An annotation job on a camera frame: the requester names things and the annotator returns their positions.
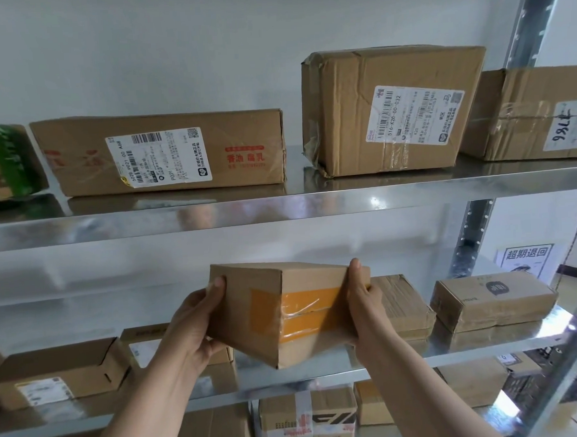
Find person's right hand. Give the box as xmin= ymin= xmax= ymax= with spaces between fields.
xmin=343 ymin=255 xmax=418 ymax=368

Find person's left hand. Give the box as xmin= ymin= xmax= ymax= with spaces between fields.
xmin=149 ymin=275 xmax=232 ymax=383

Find brown parcel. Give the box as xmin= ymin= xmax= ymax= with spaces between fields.
xmin=368 ymin=272 xmax=438 ymax=343

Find slim box with blue-edged label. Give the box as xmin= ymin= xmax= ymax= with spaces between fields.
xmin=118 ymin=320 xmax=235 ymax=371

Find cube box with taped top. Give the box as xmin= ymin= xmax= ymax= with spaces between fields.
xmin=202 ymin=255 xmax=377 ymax=374

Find boxes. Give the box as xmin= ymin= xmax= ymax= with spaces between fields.
xmin=17 ymin=269 xmax=566 ymax=437

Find slim box with yellow-striped label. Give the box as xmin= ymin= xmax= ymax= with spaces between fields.
xmin=0 ymin=336 xmax=134 ymax=413

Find metal shelving rack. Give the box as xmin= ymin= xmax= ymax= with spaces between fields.
xmin=0 ymin=0 xmax=577 ymax=437

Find black plastic crate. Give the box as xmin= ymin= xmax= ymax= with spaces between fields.
xmin=498 ymin=347 xmax=577 ymax=408

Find long box red print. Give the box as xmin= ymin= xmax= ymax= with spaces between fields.
xmin=29 ymin=106 xmax=288 ymax=200

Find tape-wrapped cubic cardboard box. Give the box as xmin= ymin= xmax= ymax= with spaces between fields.
xmin=298 ymin=41 xmax=493 ymax=180

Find cardboard box with handwritten label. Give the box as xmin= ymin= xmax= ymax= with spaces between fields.
xmin=456 ymin=64 xmax=577 ymax=164

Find box labelled 507 N705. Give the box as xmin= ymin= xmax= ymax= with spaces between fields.
xmin=0 ymin=121 xmax=49 ymax=203

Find person's right forearm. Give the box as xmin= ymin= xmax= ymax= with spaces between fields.
xmin=367 ymin=332 xmax=508 ymax=437

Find person's left forearm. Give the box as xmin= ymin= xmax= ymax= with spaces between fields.
xmin=91 ymin=351 xmax=204 ymax=437

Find white printed notice sheet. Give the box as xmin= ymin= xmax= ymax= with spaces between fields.
xmin=493 ymin=244 xmax=555 ymax=283

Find thin black cable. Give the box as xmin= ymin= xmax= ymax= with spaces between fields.
xmin=555 ymin=190 xmax=577 ymax=279

